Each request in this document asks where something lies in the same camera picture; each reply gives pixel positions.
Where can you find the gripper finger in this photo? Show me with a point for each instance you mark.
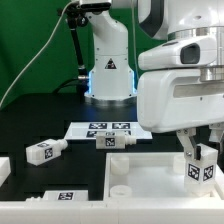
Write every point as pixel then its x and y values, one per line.
pixel 192 151
pixel 217 132

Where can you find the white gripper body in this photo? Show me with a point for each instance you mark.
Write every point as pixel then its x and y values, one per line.
pixel 171 100

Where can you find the white square tabletop tray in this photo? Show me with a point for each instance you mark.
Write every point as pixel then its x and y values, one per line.
pixel 145 176

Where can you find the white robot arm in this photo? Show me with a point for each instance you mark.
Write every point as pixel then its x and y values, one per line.
pixel 166 20

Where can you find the white marker base sheet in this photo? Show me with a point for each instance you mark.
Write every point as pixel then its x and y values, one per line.
pixel 88 130

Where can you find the white left fence block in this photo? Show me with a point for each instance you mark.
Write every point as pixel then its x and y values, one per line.
pixel 5 169

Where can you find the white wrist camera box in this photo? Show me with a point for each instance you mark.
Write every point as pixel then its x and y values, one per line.
pixel 186 52

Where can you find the white front fence wall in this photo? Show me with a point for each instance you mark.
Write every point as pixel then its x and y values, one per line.
pixel 196 211

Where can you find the black camera on mount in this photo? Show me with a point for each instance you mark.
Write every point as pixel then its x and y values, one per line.
pixel 95 5

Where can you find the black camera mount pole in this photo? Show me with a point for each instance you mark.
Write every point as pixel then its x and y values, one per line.
pixel 76 18

